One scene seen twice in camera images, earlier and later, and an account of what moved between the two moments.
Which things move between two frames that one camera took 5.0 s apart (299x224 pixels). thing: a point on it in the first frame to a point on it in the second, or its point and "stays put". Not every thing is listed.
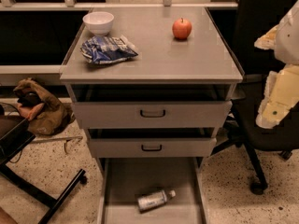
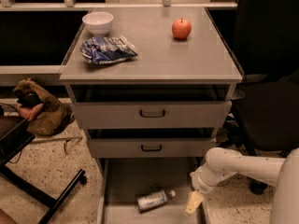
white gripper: [289, 39] to [200, 181]
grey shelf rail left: [11, 75] stays put
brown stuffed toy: [45, 116] stays put
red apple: [181, 28] stays put
